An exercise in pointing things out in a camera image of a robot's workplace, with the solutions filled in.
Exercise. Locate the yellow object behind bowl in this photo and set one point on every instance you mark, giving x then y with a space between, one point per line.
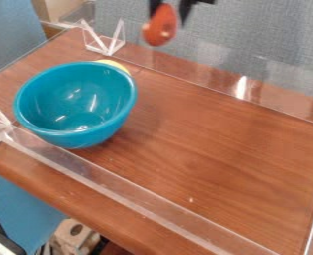
115 64

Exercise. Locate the clear acrylic back barrier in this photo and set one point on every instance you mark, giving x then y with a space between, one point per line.
260 38

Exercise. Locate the white block with hole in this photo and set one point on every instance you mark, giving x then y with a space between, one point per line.
74 238

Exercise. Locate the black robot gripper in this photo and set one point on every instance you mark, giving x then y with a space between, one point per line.
185 7

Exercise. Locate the brown and white toy mushroom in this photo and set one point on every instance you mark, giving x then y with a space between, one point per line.
160 29

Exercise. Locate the blue bowl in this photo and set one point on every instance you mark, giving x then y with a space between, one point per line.
75 104

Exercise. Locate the clear acrylic front barrier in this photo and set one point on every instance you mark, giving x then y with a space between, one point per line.
174 217

